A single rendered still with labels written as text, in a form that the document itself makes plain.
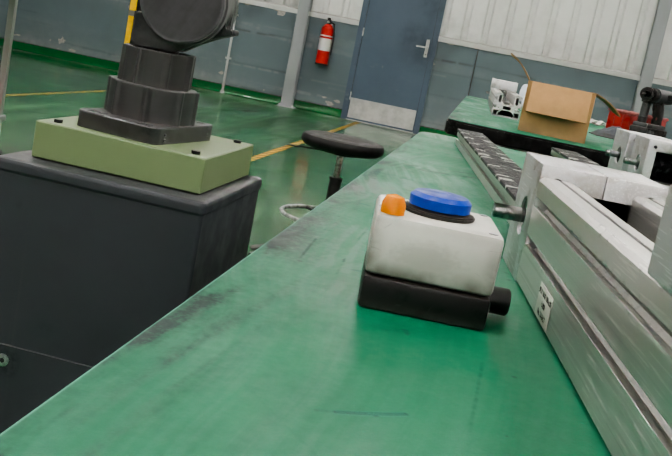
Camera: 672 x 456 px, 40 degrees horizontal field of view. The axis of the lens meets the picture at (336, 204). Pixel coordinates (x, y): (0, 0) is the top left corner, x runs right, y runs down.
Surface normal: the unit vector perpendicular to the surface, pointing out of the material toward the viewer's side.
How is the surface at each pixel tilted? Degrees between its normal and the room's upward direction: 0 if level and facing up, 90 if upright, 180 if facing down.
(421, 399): 0
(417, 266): 90
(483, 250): 90
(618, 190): 90
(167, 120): 91
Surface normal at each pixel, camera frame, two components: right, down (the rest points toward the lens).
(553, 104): -0.12, -0.24
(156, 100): 0.25, 0.22
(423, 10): -0.18, 0.14
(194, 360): 0.19, -0.97
